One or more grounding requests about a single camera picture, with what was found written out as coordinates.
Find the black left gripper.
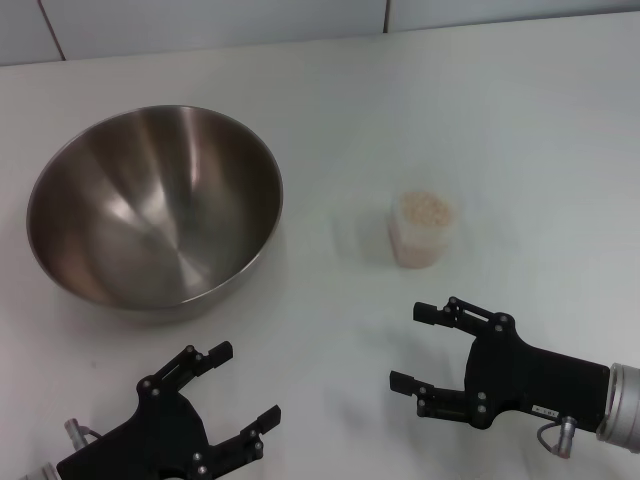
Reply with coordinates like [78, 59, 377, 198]
[56, 341, 282, 480]

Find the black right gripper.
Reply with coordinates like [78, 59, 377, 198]
[389, 297, 612, 430]

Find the clear plastic cup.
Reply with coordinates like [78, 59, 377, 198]
[387, 188, 459, 271]

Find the large stainless steel bowl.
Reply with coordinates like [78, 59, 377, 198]
[26, 104, 285, 325]

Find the left gripper cable with plug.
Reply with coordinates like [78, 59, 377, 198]
[63, 418, 102, 447]

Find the gripper cable with plug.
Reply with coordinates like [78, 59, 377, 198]
[536, 415, 580, 458]
[63, 418, 102, 447]

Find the right gripper cable with plug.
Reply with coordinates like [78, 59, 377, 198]
[536, 415, 580, 458]

